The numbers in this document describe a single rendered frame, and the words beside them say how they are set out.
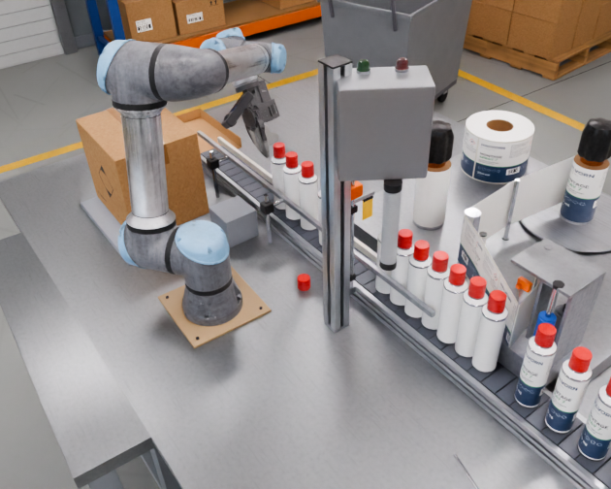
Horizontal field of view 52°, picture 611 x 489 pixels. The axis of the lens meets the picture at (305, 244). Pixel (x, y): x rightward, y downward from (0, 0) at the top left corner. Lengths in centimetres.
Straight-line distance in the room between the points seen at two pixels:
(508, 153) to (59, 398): 137
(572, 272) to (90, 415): 103
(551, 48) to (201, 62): 379
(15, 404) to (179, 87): 171
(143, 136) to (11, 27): 430
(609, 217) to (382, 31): 213
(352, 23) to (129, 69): 258
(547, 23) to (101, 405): 409
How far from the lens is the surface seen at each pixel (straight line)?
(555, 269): 130
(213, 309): 155
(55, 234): 202
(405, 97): 115
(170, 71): 133
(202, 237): 147
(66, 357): 162
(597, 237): 185
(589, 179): 180
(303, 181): 167
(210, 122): 244
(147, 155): 145
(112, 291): 175
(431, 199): 172
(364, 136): 117
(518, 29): 503
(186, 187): 184
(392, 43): 373
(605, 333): 159
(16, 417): 269
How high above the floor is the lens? 195
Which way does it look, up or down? 38 degrees down
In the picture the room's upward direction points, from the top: 3 degrees counter-clockwise
